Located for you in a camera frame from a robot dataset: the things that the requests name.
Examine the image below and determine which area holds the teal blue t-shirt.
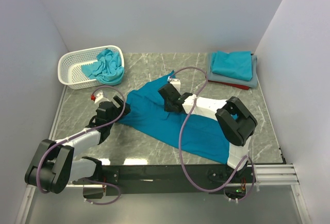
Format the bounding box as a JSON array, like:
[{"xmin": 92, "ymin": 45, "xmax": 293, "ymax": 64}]
[{"xmin": 118, "ymin": 75, "xmax": 231, "ymax": 165}]

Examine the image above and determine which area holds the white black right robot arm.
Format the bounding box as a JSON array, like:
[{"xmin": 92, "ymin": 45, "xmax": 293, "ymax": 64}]
[{"xmin": 158, "ymin": 83, "xmax": 258, "ymax": 182}]

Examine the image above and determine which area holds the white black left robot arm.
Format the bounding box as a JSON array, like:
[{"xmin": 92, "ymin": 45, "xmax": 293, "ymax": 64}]
[{"xmin": 24, "ymin": 96, "xmax": 130, "ymax": 194}]

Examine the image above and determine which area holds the light turquoise crumpled t-shirt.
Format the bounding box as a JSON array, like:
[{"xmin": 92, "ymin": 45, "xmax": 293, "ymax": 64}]
[{"xmin": 81, "ymin": 49, "xmax": 125, "ymax": 86}]

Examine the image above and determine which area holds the white perforated plastic basket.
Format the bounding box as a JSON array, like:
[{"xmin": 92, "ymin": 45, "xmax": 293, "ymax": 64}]
[{"xmin": 57, "ymin": 45, "xmax": 125, "ymax": 90}]

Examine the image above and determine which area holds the folded red t-shirt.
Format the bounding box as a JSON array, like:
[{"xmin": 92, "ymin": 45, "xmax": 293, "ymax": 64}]
[{"xmin": 207, "ymin": 72, "xmax": 255, "ymax": 90}]

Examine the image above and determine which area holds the folded teal t-shirt top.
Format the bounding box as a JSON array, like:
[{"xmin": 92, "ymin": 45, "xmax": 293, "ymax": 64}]
[{"xmin": 210, "ymin": 51, "xmax": 253, "ymax": 81}]

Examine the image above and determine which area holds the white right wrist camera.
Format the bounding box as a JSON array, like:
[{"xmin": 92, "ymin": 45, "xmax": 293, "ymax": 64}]
[{"xmin": 167, "ymin": 77, "xmax": 181, "ymax": 92}]

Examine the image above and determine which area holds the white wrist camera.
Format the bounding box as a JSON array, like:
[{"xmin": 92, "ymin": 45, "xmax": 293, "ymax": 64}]
[
  {"xmin": 167, "ymin": 77, "xmax": 181, "ymax": 92},
  {"xmin": 91, "ymin": 91, "xmax": 109, "ymax": 105}
]

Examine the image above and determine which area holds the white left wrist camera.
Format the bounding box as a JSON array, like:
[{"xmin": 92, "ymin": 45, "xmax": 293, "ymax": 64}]
[{"xmin": 91, "ymin": 91, "xmax": 109, "ymax": 105}]

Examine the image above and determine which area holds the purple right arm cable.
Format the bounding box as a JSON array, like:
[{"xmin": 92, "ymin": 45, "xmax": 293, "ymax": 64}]
[{"xmin": 169, "ymin": 66, "xmax": 256, "ymax": 205}]

